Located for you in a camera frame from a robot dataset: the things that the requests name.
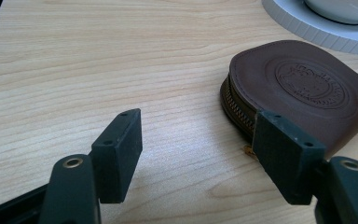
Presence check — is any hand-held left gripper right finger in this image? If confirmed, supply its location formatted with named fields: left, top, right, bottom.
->
left=251, top=109, right=327, bottom=206

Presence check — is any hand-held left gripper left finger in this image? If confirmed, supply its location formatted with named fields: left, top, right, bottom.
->
left=89, top=108, right=144, bottom=204

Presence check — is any brown leather zip pouch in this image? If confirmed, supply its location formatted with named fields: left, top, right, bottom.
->
left=219, top=39, right=358, bottom=161

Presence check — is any white stand with post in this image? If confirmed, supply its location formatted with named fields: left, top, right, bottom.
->
left=261, top=0, right=358, bottom=56

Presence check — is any silver metal bowl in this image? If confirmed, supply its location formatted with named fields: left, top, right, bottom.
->
left=303, top=0, right=358, bottom=26

